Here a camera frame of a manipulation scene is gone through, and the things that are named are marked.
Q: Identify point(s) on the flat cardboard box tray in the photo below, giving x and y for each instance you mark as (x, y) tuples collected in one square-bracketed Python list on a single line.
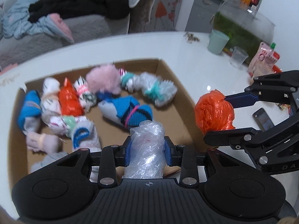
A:
[(178, 120)]

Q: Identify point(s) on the girl poster panel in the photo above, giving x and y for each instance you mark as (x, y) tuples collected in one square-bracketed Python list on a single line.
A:
[(164, 15)]

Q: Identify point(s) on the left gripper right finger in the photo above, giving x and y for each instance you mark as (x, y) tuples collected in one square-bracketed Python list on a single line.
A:
[(183, 156)]

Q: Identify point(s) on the long orange plastic bundle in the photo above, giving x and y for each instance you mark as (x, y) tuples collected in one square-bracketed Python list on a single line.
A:
[(68, 99)]

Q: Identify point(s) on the pale pink sock bundle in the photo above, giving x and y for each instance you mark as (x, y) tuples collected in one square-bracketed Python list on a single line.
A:
[(48, 144)]

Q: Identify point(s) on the smartphone with lit screen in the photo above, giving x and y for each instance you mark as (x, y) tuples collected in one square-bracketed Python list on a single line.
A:
[(262, 119)]

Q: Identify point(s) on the clear bubble wrap bundle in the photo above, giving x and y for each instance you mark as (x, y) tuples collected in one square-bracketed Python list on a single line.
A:
[(147, 154)]

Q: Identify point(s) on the white bundle mint tie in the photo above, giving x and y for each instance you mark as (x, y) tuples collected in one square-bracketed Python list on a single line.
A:
[(64, 125)]

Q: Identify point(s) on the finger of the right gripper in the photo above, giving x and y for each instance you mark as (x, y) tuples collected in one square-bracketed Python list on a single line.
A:
[(232, 138), (280, 88)]

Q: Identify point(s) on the white bundle beige tie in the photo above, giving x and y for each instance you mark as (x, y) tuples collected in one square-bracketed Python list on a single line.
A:
[(50, 105)]

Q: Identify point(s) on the white green bundle pink tie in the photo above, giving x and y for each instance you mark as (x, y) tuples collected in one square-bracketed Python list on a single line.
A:
[(86, 98)]

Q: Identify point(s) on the black garment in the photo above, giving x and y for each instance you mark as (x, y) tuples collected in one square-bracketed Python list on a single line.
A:
[(112, 9)]

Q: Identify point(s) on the blue white sock pink band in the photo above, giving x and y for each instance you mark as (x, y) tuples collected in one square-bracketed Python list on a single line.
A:
[(125, 111)]

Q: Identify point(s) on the clear bag teal tie bundle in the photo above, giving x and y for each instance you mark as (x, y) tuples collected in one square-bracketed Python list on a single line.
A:
[(160, 91)]

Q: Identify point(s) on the blue white sock roll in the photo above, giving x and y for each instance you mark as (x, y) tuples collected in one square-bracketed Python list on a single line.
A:
[(29, 119)]

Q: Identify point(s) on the pink fluffy blue bundle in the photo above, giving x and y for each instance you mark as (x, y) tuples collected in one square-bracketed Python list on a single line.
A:
[(104, 81)]

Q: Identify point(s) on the mint green cup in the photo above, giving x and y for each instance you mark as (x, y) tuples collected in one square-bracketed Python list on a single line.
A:
[(217, 41)]

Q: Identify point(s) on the round orange plastic bundle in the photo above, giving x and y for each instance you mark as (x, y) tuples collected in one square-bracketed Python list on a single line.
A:
[(214, 113)]

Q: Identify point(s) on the white purple bundle teal tie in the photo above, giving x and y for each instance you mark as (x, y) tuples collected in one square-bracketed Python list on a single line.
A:
[(130, 81)]

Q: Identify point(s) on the clear plastic cup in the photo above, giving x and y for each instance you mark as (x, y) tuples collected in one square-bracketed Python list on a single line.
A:
[(238, 57)]

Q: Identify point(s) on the grey cabinet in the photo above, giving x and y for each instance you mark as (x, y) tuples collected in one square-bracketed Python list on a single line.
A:
[(201, 15)]

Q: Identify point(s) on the pink snack pouch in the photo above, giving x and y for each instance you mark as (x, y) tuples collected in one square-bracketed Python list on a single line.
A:
[(264, 60)]

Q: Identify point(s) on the glass fish tank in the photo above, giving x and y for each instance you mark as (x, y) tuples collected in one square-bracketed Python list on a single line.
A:
[(244, 27)]

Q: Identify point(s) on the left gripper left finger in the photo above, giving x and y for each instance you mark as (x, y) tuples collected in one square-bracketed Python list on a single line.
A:
[(111, 158)]

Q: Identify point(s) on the grey sock blue band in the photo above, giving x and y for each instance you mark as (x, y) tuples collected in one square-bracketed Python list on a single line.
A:
[(84, 135)]

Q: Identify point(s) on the pile of seed shells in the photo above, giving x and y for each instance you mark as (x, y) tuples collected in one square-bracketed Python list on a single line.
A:
[(191, 38)]

